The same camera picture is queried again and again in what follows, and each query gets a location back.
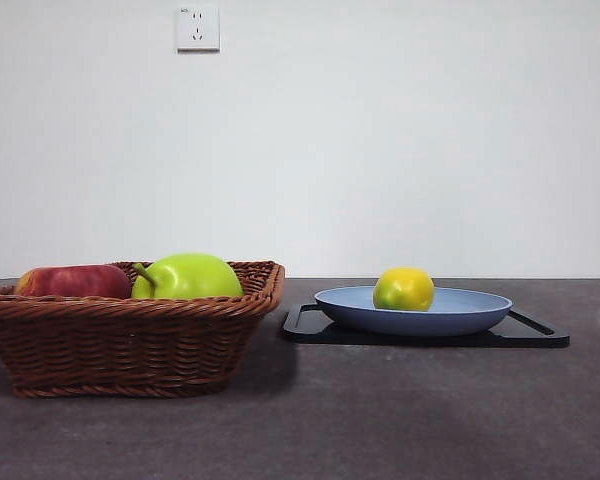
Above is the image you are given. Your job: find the yellow lemon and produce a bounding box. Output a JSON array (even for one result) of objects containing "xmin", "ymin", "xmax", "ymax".
[{"xmin": 372, "ymin": 266, "xmax": 436, "ymax": 313}]

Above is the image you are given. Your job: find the blue round plate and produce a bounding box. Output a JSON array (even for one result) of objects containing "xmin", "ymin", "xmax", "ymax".
[{"xmin": 314, "ymin": 286, "xmax": 513, "ymax": 337}]

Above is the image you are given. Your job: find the brown wicker basket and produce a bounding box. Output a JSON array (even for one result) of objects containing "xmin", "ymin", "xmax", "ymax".
[{"xmin": 0, "ymin": 259, "xmax": 287, "ymax": 400}]

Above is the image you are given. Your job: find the black flat tray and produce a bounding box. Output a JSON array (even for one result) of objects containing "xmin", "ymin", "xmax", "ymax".
[{"xmin": 281, "ymin": 302, "xmax": 571, "ymax": 350}]

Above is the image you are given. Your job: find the green apple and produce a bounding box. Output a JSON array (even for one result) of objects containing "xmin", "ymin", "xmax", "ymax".
[{"xmin": 131, "ymin": 252, "xmax": 245, "ymax": 301}]

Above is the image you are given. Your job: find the red apple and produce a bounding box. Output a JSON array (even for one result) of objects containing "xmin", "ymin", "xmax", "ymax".
[{"xmin": 14, "ymin": 264, "xmax": 134, "ymax": 300}]

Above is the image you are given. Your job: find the white wall socket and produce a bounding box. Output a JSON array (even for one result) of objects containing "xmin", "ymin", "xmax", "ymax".
[{"xmin": 176, "ymin": 5, "xmax": 221, "ymax": 54}]

